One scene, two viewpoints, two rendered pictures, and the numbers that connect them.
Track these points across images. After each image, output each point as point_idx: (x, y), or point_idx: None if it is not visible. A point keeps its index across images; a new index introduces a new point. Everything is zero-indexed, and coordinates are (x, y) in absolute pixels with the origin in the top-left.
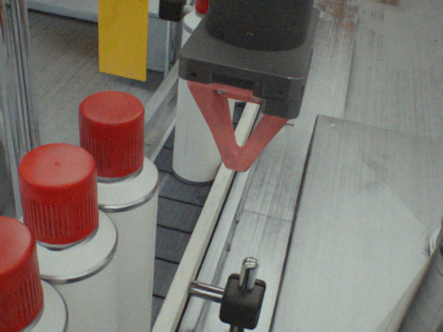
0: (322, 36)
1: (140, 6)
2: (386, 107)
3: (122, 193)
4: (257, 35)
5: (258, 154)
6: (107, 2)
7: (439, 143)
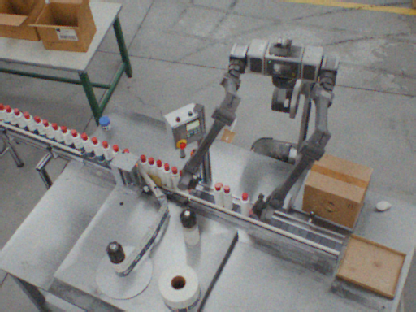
0: (297, 254)
1: None
2: (255, 257)
3: (179, 176)
4: None
5: (188, 191)
6: None
7: (225, 250)
